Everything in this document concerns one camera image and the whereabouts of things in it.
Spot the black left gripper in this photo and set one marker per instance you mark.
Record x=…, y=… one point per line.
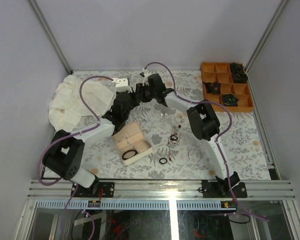
x=133, y=97

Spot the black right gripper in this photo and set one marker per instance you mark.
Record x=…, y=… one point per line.
x=147, y=86

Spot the beige jewelry box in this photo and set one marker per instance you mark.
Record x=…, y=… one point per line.
x=131, y=136

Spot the black bangle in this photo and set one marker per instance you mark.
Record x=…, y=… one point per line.
x=129, y=154

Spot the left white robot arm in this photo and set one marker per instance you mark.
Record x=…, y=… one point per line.
x=64, y=155

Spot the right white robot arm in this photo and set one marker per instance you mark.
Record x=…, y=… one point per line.
x=202, y=118

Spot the black flower orange dots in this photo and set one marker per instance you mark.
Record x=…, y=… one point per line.
x=212, y=87

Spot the orange wooden divided tray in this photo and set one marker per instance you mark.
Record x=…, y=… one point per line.
x=220, y=72

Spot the floral patterned tablecloth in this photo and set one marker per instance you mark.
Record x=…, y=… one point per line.
x=190, y=158

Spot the white crumpled cloth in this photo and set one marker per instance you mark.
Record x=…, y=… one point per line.
x=68, y=107

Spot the black flower green swirls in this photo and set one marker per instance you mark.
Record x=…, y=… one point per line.
x=229, y=100

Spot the black fabric flower top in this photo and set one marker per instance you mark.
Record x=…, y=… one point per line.
x=236, y=67

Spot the black fabric flower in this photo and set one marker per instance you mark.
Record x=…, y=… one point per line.
x=239, y=77
x=236, y=67

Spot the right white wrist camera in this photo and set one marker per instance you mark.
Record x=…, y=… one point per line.
x=145, y=74

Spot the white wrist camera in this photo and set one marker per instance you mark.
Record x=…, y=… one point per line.
x=145, y=74
x=122, y=85

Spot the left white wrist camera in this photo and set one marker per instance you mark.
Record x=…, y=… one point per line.
x=122, y=85

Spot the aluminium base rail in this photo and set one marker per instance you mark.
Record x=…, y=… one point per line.
x=156, y=195

